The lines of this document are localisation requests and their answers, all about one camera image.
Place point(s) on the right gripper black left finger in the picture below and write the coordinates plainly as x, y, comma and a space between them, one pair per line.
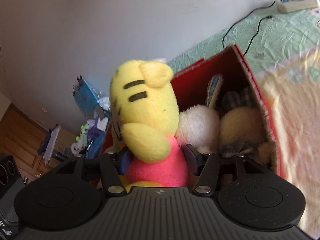
112, 166

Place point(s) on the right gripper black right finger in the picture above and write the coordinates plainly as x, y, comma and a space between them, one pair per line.
204, 170

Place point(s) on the yellow tiger plush toy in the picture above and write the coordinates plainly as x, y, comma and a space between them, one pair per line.
145, 117

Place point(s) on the white plush toy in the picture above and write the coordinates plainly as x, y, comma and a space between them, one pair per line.
200, 125

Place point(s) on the small green frog toy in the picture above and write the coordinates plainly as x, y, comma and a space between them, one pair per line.
84, 130

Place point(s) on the tan bear plush toy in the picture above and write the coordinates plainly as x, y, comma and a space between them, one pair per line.
242, 131

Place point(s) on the red cardboard box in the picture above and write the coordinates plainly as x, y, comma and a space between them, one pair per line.
238, 89

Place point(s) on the blue plastic bag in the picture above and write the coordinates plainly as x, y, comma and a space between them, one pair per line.
91, 102

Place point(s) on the black speaker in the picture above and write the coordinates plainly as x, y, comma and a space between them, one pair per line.
11, 184

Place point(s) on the green cartoon bed sheet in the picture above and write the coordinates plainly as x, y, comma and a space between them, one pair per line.
282, 51

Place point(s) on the white power strip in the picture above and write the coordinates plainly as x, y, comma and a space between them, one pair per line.
287, 6

